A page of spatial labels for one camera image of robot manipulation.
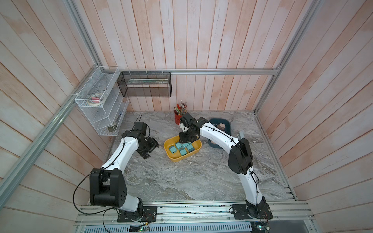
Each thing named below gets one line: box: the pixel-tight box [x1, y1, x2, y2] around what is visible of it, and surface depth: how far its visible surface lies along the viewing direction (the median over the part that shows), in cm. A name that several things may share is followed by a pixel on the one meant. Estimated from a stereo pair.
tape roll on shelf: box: [86, 93, 104, 106], surface depth 75 cm
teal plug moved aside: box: [186, 143, 195, 153], surface depth 97 cm
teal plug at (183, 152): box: [179, 148, 188, 156], surface depth 97 cm
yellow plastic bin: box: [163, 135, 203, 163], surface depth 97 cm
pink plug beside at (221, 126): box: [216, 122, 226, 132], surface depth 108 cm
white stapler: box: [237, 131, 245, 140], surface depth 103 cm
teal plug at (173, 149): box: [169, 145, 178, 154], surface depth 97 cm
